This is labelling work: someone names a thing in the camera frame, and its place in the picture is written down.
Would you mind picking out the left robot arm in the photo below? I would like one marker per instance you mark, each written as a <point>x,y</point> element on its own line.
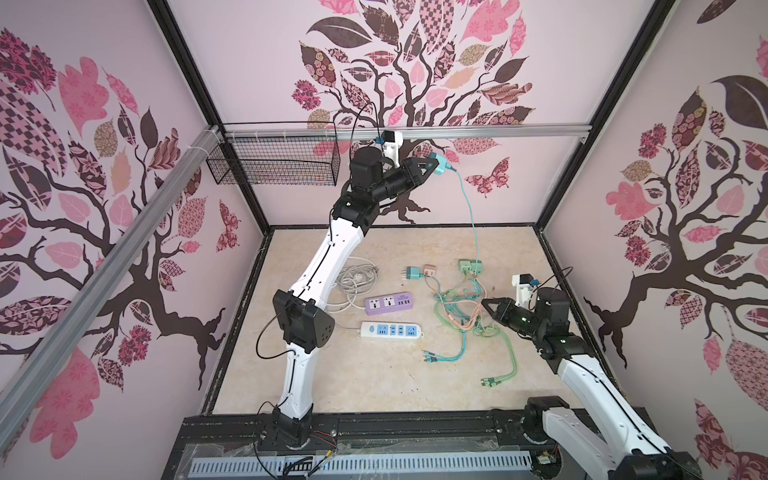
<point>300,311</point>

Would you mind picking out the light teal charger plug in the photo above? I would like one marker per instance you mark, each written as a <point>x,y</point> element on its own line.
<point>440,163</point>

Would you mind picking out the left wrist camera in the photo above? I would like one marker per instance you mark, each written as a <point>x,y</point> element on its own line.
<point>390,142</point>

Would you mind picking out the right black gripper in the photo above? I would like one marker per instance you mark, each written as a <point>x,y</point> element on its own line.
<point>505,307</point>

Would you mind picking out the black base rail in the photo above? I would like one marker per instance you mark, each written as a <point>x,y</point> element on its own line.
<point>245,435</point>

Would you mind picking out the black wire basket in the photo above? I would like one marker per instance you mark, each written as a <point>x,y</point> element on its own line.
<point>277,153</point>

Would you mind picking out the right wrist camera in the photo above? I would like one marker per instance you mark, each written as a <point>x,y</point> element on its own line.
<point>524,285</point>

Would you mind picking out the left aluminium rail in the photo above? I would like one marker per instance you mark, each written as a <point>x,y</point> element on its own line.
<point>38,371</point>

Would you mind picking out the white slotted cable duct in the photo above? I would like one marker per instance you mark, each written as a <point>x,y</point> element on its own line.
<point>358,466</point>

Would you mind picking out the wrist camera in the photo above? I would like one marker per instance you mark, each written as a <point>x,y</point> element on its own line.
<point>524,285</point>
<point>390,142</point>

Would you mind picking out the dark teal charger plug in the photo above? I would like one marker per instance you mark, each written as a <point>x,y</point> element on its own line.
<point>413,273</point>

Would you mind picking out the purple power strip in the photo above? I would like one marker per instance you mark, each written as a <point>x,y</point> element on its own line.
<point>386,304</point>

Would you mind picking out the back aluminium rail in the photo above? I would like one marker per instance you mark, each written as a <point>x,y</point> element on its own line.
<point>411,133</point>

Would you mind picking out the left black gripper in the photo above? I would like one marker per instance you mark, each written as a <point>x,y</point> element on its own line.
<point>409,171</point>

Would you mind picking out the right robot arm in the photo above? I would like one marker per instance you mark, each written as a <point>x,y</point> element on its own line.
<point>617,443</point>

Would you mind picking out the white blue power strip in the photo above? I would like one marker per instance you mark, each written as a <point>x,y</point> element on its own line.
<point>393,331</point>

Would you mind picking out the green charger plug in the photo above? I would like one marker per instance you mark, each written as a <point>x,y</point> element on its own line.
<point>470,267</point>

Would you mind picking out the aluminium rail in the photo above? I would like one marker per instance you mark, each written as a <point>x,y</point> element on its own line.
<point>38,371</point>
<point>411,133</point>

